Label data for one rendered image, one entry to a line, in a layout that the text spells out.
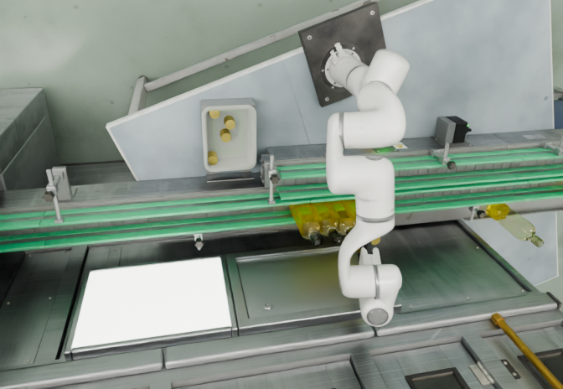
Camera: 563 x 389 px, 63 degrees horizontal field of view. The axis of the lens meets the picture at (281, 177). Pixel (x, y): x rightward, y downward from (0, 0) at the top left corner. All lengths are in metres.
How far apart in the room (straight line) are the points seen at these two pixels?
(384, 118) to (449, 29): 0.78
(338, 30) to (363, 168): 0.68
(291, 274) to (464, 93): 0.93
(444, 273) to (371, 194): 0.70
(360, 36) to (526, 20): 0.63
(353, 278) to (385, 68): 0.51
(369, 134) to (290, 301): 0.57
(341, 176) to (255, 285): 0.56
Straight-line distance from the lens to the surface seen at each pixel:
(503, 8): 1.86
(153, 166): 1.63
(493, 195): 1.91
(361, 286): 1.08
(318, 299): 1.38
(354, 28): 1.57
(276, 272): 1.46
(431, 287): 1.55
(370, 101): 1.09
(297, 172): 1.48
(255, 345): 1.25
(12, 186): 1.79
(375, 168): 0.97
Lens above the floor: 2.23
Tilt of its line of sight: 61 degrees down
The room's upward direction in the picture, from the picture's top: 154 degrees clockwise
